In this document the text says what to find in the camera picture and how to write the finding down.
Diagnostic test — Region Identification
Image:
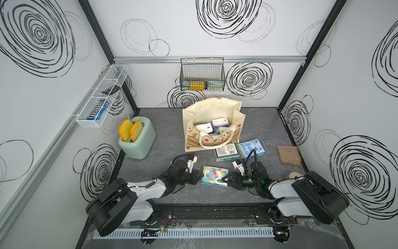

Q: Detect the yellow toast slice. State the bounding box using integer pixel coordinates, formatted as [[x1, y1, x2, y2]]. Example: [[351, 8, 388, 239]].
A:
[[119, 119, 133, 142], [130, 120, 143, 142]]

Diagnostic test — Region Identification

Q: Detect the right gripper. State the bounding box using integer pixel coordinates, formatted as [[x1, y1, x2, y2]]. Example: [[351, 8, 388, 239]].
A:
[[222, 172, 261, 189]]

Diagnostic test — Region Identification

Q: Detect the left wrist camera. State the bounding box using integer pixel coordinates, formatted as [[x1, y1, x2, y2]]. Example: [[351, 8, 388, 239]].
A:
[[186, 155, 198, 173]]

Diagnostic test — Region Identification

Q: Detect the grey slotted cable duct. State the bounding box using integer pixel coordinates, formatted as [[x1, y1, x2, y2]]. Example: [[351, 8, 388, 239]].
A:
[[93, 227, 275, 239]]

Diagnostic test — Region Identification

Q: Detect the black remote on shelf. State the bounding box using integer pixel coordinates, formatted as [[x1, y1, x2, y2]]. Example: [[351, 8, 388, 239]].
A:
[[102, 86, 121, 96]]

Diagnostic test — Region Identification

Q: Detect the green white tissue pack under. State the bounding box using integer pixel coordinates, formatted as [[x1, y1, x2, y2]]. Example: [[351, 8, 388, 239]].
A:
[[215, 143, 240, 162]]

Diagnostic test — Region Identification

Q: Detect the left yellow toast slice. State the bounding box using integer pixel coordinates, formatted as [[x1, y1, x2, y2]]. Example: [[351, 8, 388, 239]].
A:
[[119, 119, 133, 142]]

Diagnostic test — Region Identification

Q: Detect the light blue tissue pack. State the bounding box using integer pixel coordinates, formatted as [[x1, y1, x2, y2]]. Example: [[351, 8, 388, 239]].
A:
[[195, 122, 214, 134]]

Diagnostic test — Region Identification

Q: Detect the mint green toaster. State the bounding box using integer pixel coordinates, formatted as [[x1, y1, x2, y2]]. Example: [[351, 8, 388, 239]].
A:
[[119, 116, 156, 159]]

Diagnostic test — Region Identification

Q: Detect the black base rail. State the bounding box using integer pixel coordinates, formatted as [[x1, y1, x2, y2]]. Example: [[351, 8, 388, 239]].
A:
[[125, 199, 342, 226]]

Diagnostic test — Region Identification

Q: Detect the green item in basket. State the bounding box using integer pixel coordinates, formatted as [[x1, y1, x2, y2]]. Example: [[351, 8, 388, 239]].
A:
[[207, 80, 225, 91]]

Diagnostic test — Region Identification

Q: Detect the beige round disc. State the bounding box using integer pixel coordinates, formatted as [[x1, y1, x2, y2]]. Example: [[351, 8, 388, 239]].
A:
[[288, 172, 303, 179]]

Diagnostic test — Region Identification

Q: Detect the blue labelled tissue pack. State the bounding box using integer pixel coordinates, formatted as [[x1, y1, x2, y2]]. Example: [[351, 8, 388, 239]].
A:
[[238, 139, 265, 158]]

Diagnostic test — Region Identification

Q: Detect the floral canvas tote bag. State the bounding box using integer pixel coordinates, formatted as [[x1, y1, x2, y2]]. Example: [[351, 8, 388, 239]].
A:
[[182, 98, 246, 152]]

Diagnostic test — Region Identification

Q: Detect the blue candy packet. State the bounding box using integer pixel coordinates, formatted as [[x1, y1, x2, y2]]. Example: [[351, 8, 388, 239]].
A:
[[87, 100, 109, 120]]

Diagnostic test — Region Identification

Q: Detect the right yellow toast slice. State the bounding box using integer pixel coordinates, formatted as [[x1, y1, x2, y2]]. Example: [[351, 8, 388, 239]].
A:
[[130, 120, 143, 142]]

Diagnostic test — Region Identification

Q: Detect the purple tissue pack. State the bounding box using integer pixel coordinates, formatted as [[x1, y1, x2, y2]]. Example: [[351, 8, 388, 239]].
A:
[[211, 117, 230, 133]]

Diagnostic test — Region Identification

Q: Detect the floral tissue pack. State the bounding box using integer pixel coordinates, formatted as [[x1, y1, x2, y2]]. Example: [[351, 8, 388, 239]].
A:
[[202, 166, 229, 187]]

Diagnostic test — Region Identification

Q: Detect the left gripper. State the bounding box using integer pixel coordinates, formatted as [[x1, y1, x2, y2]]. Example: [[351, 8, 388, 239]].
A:
[[175, 170, 204, 186]]

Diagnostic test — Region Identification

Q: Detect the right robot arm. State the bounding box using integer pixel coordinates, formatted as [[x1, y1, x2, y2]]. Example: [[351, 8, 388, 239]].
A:
[[218, 160, 350, 224]]

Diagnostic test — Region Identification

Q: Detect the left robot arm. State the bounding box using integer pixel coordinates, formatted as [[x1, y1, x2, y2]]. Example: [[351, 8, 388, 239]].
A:
[[86, 153, 203, 237]]

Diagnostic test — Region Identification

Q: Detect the white wire wall shelf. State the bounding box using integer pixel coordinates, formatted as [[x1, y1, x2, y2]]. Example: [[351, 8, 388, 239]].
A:
[[76, 64, 129, 128]]

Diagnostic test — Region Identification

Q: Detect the black wire wall basket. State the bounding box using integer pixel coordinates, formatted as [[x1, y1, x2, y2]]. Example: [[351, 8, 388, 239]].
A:
[[179, 57, 226, 91]]

